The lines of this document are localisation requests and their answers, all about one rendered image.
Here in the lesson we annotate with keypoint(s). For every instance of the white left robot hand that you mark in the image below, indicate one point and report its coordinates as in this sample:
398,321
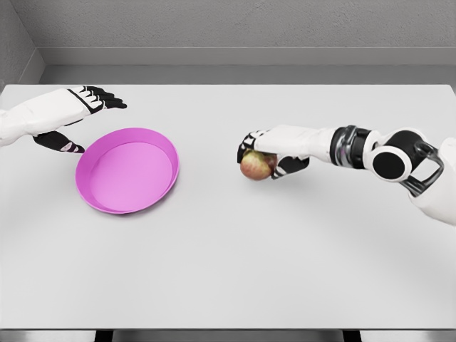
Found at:
58,108

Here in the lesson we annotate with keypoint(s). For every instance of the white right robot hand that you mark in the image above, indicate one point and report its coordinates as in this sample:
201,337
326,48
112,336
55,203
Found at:
285,140

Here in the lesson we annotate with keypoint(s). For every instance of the red-green apple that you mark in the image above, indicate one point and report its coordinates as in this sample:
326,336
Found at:
257,165

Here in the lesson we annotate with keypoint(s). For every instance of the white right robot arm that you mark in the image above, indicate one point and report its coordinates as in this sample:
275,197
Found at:
388,156

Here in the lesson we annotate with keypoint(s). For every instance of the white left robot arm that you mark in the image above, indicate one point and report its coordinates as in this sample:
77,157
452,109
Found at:
12,123

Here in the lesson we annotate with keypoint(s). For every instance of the pink round plate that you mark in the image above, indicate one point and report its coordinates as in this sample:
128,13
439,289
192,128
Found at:
128,171

